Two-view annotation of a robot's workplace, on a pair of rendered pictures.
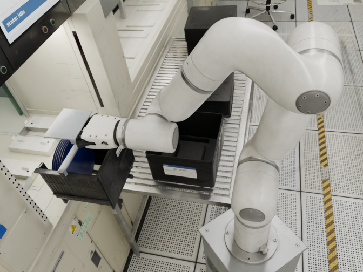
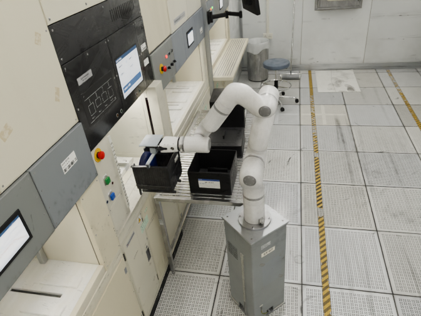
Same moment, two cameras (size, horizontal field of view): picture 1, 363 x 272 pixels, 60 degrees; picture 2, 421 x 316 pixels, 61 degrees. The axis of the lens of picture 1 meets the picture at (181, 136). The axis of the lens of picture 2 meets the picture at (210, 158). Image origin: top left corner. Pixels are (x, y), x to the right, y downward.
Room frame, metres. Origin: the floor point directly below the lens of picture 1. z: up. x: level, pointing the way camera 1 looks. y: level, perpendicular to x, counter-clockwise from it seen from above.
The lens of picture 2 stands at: (-1.00, 0.15, 2.20)
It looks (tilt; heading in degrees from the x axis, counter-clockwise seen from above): 33 degrees down; 355
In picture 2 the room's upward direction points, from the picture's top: 6 degrees counter-clockwise
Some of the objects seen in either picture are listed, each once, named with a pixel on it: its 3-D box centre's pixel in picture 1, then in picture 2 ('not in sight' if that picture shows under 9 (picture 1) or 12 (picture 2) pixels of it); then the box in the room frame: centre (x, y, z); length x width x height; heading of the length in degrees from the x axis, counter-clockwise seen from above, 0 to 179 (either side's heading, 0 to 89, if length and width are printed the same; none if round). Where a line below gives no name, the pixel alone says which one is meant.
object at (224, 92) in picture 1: (204, 88); (224, 140); (1.34, -0.16, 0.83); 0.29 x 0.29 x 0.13; 73
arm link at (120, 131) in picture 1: (125, 134); (182, 144); (0.64, 0.15, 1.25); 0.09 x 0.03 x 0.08; 160
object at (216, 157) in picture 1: (187, 146); (213, 171); (0.92, -0.02, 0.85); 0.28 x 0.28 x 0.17; 70
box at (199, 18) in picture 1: (212, 36); (228, 108); (1.76, -0.28, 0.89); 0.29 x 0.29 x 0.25; 74
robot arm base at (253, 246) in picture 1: (251, 225); (254, 206); (0.51, -0.19, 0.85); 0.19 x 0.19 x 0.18
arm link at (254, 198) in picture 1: (254, 199); (252, 180); (0.48, -0.18, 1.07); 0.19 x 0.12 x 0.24; 158
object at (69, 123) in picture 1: (87, 157); (157, 163); (0.70, 0.31, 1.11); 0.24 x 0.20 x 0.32; 160
